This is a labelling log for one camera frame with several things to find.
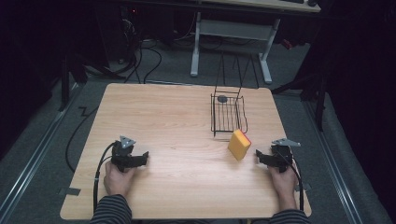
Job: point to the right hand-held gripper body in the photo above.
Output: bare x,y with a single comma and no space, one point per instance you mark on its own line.
281,155

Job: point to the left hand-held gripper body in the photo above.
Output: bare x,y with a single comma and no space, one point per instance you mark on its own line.
122,155

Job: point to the yellow sponge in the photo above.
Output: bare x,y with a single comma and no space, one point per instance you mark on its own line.
238,144

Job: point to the person's left hand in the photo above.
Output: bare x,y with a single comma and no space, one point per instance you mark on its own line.
118,182

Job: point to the person's right hand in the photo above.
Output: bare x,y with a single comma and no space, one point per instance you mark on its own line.
285,185

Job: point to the grey tape piece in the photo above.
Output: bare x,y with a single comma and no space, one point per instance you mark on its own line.
306,186

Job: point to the black round suction cup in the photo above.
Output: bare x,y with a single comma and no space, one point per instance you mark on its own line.
222,98

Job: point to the black metal stand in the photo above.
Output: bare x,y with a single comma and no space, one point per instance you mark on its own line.
311,90
67,81

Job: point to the red small object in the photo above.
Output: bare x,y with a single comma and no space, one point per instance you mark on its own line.
287,44

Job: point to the dark computer tower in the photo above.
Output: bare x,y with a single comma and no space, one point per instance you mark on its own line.
115,31

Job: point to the metal floor rail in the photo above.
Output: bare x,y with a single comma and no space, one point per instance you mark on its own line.
31,168
337,168

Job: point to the grey metal frame desk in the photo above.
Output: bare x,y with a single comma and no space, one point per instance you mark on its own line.
236,29

